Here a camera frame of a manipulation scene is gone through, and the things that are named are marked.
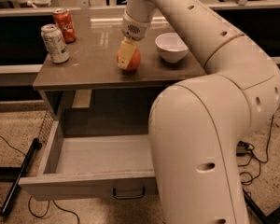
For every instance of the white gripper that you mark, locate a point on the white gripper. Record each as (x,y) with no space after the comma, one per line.
(133,27)

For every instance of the red apple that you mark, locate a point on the red apple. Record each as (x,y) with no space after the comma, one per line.
(134,62)

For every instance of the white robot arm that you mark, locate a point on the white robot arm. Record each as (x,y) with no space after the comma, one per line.
(195,125)

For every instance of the grey counter cabinet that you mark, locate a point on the grey counter cabinet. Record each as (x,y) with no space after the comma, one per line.
(90,96)

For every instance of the open grey top drawer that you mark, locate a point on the open grey top drawer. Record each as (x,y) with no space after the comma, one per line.
(90,152)

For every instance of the white ceramic bowl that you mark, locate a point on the white ceramic bowl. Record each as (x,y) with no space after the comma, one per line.
(171,47)

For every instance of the red soda can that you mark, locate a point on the red soda can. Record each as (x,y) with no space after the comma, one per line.
(63,20)

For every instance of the white green soda can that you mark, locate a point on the white green soda can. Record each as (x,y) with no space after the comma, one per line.
(54,43)

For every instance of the black floor bar left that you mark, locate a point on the black floor bar left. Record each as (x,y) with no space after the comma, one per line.
(13,192)

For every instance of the black floor bar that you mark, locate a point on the black floor bar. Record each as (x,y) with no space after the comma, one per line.
(270,216)
(13,192)

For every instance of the black power adapter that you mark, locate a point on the black power adapter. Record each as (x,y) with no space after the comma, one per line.
(242,148)

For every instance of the black floor bar right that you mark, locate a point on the black floor bar right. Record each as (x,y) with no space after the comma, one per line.
(270,216)

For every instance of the black drawer handle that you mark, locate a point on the black drawer handle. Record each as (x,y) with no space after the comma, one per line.
(129,194)

